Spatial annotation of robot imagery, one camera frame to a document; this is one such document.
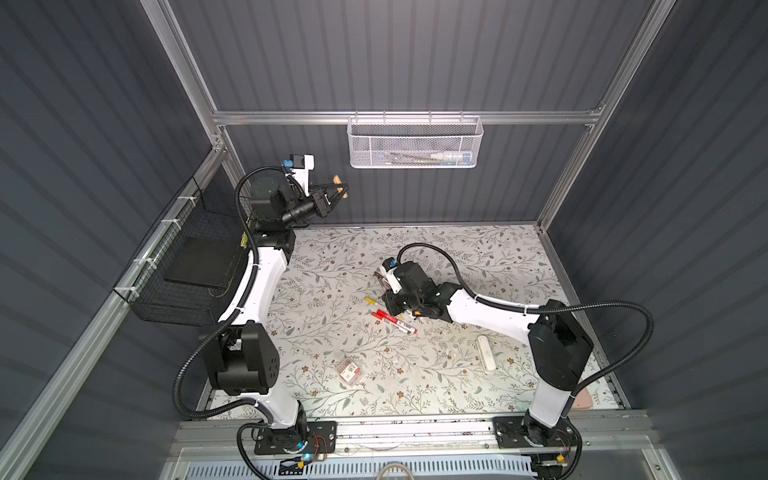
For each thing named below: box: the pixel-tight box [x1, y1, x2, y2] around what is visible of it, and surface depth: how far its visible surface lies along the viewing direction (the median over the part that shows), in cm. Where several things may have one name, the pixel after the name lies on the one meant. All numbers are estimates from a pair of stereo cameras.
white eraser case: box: [476, 335, 496, 375], surface depth 86 cm
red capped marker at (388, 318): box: [372, 309, 418, 334], surface depth 95 cm
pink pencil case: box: [573, 388, 593, 410], surface depth 78 cm
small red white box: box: [337, 358, 363, 386], surface depth 84 cm
